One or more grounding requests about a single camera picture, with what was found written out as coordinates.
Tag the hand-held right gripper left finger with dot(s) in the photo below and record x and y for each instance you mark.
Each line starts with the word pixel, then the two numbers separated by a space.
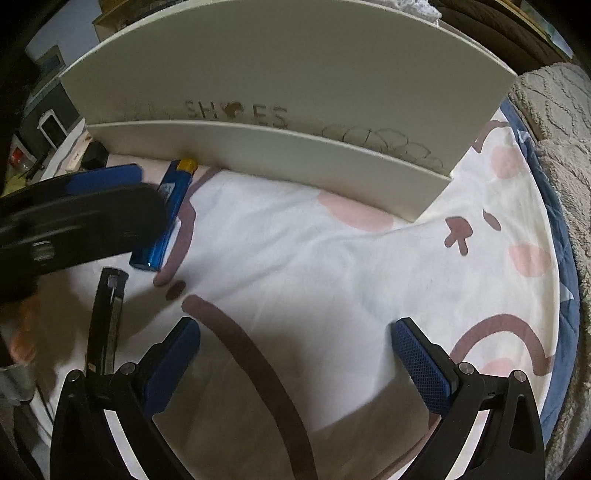
pixel 173 364

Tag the white space heater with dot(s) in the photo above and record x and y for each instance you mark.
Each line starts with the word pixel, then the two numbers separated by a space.
pixel 51 128

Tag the slim black lighter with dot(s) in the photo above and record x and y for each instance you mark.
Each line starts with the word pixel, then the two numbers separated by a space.
pixel 110 318

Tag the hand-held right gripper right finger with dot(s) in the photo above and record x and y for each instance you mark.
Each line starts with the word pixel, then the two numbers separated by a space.
pixel 422 364

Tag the white shoe box lid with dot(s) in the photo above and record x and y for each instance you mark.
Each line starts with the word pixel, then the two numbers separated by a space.
pixel 277 157

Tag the white shoe box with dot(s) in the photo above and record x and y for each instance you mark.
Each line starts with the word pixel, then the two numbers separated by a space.
pixel 300 69

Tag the wall poster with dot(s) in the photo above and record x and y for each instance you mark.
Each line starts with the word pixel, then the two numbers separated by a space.
pixel 48 60

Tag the cream knit blanket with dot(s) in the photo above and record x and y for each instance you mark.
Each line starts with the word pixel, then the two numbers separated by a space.
pixel 568 138

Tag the brown duvet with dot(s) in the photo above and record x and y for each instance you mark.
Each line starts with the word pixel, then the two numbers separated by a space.
pixel 498 27

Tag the person's left hand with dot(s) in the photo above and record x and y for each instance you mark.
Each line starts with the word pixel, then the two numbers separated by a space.
pixel 23 330

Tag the blue lighter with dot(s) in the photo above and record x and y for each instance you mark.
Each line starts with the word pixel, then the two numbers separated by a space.
pixel 173 194

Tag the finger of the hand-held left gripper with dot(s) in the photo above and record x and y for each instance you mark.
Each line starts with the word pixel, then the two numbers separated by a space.
pixel 106 177
pixel 120 217

